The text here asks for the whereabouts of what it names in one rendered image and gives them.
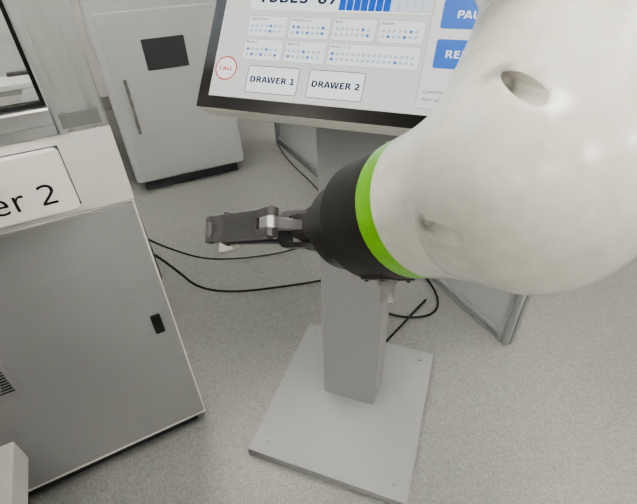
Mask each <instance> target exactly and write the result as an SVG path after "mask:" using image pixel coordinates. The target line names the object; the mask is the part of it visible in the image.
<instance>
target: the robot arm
mask: <svg viewBox="0 0 637 504"><path fill-rule="evenodd" d="M475 2H476V4H477V7H478V14H477V18H476V20H475V23H474V26H473V29H472V32H471V35H470V37H469V40H468V42H467V44H466V46H465V49H464V51H463V53H462V55H461V57H460V59H459V61H458V64H457V66H456V68H455V70H454V72H453V74H452V76H451V78H450V80H449V82H448V84H447V86H446V88H445V90H444V91H443V93H442V95H441V97H440V99H439V101H438V103H437V105H436V106H435V108H434V110H433V111H432V112H431V114H429V115H428V116H427V117H426V118H425V119H424V120H423V121H422V122H420V123H419V124H418V125H417V126H415V127H414V128H412V129H411V130H409V131H408V132H406V133H405V134H403V135H401V136H399V137H397V138H396V139H394V140H392V141H386V142H385V144H384V145H383V146H381V147H379V148H377V149H375V150H373V151H371V152H369V153H368V154H366V155H364V156H362V157H360V158H358V159H356V160H355V161H353V162H351V163H349V164H347V165H345V166H344V167H342V168H341V169H340V170H338V171H337V172H336V173H335V174H334V175H333V176H332V178H331V179H330V180H329V182H328V184H327V186H326V187H325V189H323V190H322V191H321V192H320V193H319V194H318V195H317V197H316V198H315V200H314V201H313V203H312V204H311V206H310V207H308V208H307V209H305V210H292V211H284V212H282V214H281V215H280V216H279V208H278V207H275V206H269V207H264V208H261V209H258V210H253V211H246V212H239V213H228V212H224V215H217V216H210V217H206V231H205V242H206V243H209V244H214V243H219V251H218V252H219V253H226V252H229V251H232V250H235V249H239V248H240V245H252V244H280V245H281V247H284V248H288V249H307V250H311V251H317V253H318V254H319V255H320V256H321V257H322V258H323V259H324V260H325V261H326V262H327V263H329V264H330V265H332V266H334V267H336V268H339V269H343V270H347V271H349V272H350V273H352V274H354V275H356V276H358V277H361V280H364V281H365V282H368V281H369V280H377V283H378V286H379V287H380V303H394V298H393V297H394V287H396V283H397V281H406V283H410V282H411V281H415V279H425V278H447V279H456V280H462V281H467V282H472V283H476V284H479V285H482V286H485V287H488V288H491V289H495V290H498V291H502V292H507V293H512V294H520V295H551V294H559V293H565V292H570V291H573V290H577V289H580V288H584V287H587V286H589V285H592V284H594V283H597V282H599V281H601V280H603V279H605V278H607V277H609V276H611V275H613V274H614V273H616V272H618V271H619V270H621V269H622V268H624V267H625V266H626V265H628V264H629V263H630V262H632V261H633V260H634V259H635V258H637V0H475ZM293 237H294V238H296V239H298V240H300V241H301V242H294V241H293Z"/></svg>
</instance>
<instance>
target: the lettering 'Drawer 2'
mask: <svg viewBox="0 0 637 504"><path fill-rule="evenodd" d="M42 187H47V188H49V190H50V192H49V195H48V196H47V198H46V200H45V201H44V203H43V204H44V206H46V205H50V204H54V203H58V202H59V201H58V200H56V201H52V202H48V200H49V199H50V197H51V195H52V193H53V188H52V187H51V186H49V185H40V186H38V187H36V190H38V189H40V188H42ZM19 198H23V197H22V195H20V196H17V197H16V198H14V197H13V198H11V199H12V201H13V203H14V205H15V207H16V209H17V210H18V212H22V211H21V209H20V208H19V206H18V204H17V199H19ZM47 202H48V203H47ZM0 203H1V204H3V205H4V206H3V207H0V209H4V208H8V207H9V206H8V205H7V204H6V203H5V202H3V201H0ZM9 214H11V211H9V212H8V213H6V214H0V217H2V216H7V215H9Z"/></svg>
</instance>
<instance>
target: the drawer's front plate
mask: <svg viewBox="0 0 637 504"><path fill-rule="evenodd" d="M40 185H49V186H51V187H52V188H53V193H52V195H51V197H50V199H49V200H48V202H52V201H56V200H58V201H59V202H58V203H54V204H50V205H46V206H44V204H43V203H44V201H45V200H46V198H47V196H48V195H49V192H50V190H49V188H47V187H42V188H40V189H38V190H36V187H38V186H40ZM20 195H22V197H23V198H19V199H17V204H18V206H19V208H20V209H21V211H22V212H18V210H17V209H16V207H15V205H14V203H13V201H12V199H11V198H13V197H14V198H16V197H17V196H20ZM0 201H3V202H5V203H6V204H7V205H8V206H9V207H8V208H4V209H0V214H6V213H8V212H9V211H11V214H9V215H7V216H2V217H0V228H2V227H6V226H10V225H14V224H18V223H22V222H26V221H30V220H34V219H38V218H42V217H45V216H49V215H53V214H57V213H61V212H65V211H69V210H73V209H76V208H79V206H80V202H79V198H78V196H77V194H76V191H75V189H74V187H73V184H72V182H71V180H70V177H69V175H68V173H67V171H66V168H65V166H64V164H63V161H62V159H61V157H60V154H59V152H58V150H57V149H56V148H46V149H41V150H37V151H32V152H27V153H22V154H17V155H12V156H7V157H3V158H0ZM48 202H47V203H48Z"/></svg>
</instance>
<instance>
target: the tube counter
mask: <svg viewBox="0 0 637 504"><path fill-rule="evenodd" d="M431 5H432V0H316V3H315V8H314V11H323V12H355V13H388V14H420V15H430V10H431Z"/></svg>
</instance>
